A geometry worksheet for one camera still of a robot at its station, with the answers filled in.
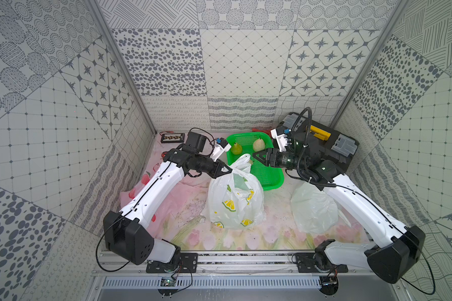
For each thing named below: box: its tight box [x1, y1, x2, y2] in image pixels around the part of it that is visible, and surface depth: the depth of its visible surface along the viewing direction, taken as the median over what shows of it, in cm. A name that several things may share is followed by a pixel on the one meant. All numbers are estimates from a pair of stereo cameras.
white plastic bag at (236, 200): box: [200, 153, 265, 229], surface depth 78 cm
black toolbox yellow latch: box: [275, 112, 360, 175], surface depth 93 cm
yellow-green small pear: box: [231, 142, 243, 155], surface depth 107 cm
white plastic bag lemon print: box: [290, 181, 339, 235], surface depth 78 cm
